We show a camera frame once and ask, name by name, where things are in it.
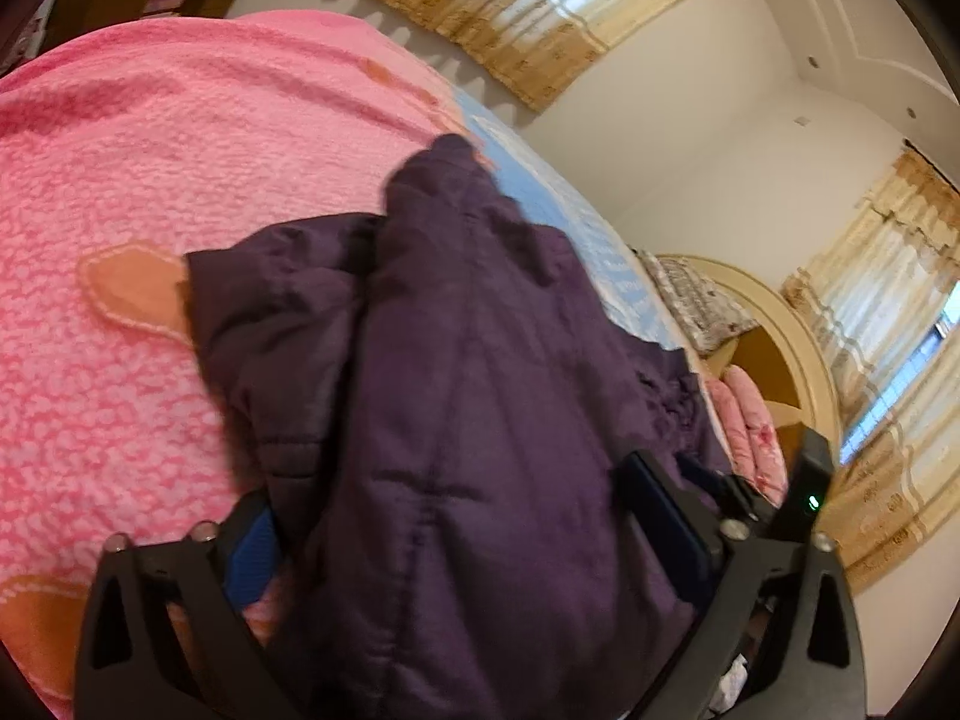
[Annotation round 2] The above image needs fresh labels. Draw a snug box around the pink and blue bedspread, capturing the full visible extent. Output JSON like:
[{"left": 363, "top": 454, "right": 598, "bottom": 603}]
[{"left": 2, "top": 11, "right": 685, "bottom": 718}]

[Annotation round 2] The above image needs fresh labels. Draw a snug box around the pink folded quilt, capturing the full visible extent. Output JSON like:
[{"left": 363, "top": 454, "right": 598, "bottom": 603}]
[{"left": 706, "top": 366, "right": 789, "bottom": 507}]

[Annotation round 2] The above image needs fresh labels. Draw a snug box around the purple quilted winter jacket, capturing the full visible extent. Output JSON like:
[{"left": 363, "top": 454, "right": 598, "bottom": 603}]
[{"left": 187, "top": 135, "right": 727, "bottom": 718}]

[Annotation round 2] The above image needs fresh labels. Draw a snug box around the beige side window curtain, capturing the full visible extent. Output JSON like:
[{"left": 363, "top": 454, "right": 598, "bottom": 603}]
[{"left": 781, "top": 146, "right": 958, "bottom": 592}]

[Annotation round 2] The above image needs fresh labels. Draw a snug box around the patterned grey pillow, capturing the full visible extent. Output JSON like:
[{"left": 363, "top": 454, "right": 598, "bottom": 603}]
[{"left": 636, "top": 250, "right": 758, "bottom": 356}]

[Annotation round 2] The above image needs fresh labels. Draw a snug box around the cream wooden headboard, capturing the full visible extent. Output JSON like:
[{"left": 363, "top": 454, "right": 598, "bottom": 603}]
[{"left": 640, "top": 255, "right": 843, "bottom": 463}]

